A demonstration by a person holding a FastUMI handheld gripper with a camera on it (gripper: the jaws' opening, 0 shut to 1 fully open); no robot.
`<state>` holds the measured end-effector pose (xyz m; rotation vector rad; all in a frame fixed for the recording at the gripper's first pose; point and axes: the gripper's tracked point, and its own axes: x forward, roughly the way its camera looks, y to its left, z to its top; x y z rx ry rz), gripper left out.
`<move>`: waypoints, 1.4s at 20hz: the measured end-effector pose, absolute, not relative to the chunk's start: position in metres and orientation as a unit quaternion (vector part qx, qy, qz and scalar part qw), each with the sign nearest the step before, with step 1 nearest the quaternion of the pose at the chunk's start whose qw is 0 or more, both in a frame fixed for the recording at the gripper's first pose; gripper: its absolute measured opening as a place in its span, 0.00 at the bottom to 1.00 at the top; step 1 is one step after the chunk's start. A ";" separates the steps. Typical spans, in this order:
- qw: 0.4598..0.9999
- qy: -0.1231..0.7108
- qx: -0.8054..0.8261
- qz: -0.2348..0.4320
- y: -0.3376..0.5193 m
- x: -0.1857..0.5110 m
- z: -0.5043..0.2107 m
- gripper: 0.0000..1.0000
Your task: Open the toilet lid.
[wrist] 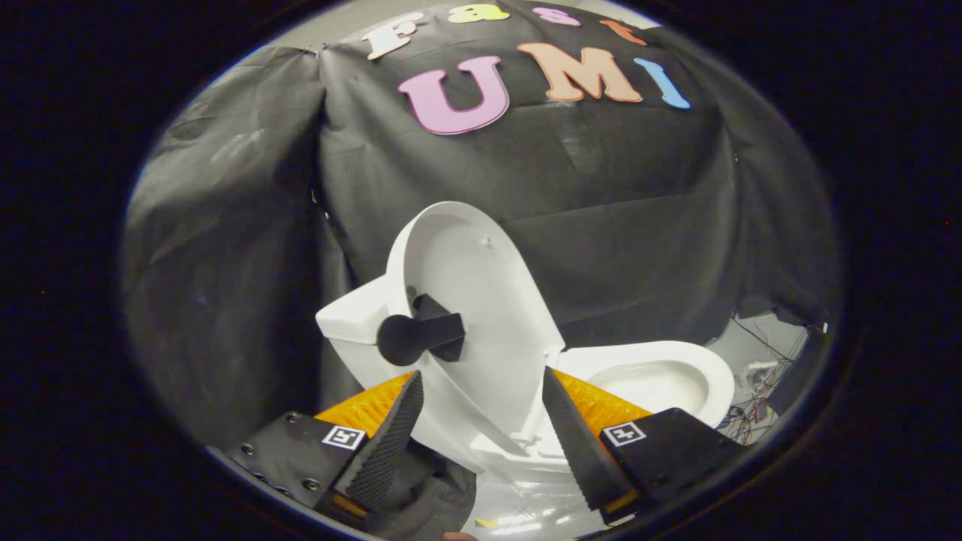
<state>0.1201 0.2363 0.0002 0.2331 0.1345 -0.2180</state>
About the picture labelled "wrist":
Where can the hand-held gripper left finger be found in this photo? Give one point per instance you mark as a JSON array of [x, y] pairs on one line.
[[387, 451]]

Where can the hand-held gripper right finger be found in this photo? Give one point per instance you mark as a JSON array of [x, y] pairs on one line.
[[582, 451]]

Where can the white toilet lid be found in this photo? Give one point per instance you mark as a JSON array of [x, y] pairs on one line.
[[481, 278]]

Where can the dark cloth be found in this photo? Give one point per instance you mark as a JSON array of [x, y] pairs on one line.
[[428, 488]]

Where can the black backdrop cloth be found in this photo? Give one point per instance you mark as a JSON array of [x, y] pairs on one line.
[[639, 225]]

